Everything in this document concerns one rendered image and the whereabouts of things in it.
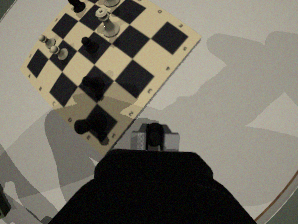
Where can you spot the white chess king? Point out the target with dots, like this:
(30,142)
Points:
(111,3)

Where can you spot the black and cream chessboard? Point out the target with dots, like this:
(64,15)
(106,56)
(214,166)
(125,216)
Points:
(134,64)

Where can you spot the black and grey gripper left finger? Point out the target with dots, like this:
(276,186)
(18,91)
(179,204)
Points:
(139,141)

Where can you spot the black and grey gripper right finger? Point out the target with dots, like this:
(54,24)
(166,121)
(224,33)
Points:
(168,141)

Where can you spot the white pawn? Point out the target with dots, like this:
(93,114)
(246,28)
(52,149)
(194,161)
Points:
(62,53)
(49,42)

